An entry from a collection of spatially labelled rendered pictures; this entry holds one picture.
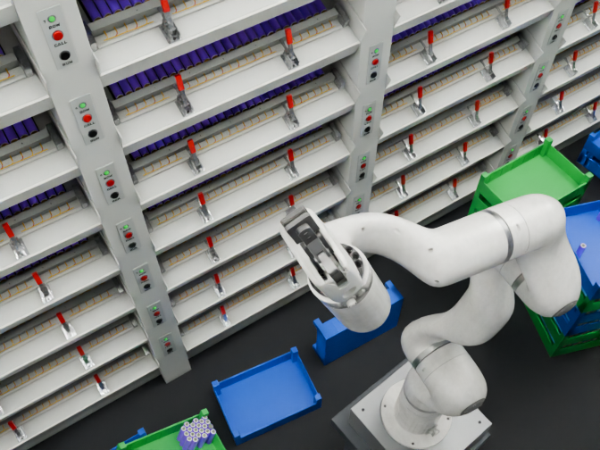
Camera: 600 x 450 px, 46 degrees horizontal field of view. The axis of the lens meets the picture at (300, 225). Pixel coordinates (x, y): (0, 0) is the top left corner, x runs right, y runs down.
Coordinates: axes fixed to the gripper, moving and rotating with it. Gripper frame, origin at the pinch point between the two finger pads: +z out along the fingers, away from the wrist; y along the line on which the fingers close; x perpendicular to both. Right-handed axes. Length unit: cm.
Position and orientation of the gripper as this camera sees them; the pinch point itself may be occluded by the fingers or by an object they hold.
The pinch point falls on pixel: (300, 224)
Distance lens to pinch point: 78.4
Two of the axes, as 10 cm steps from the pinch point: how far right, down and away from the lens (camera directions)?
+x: 8.2, -5.8, -0.3
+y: -4.9, -7.2, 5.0
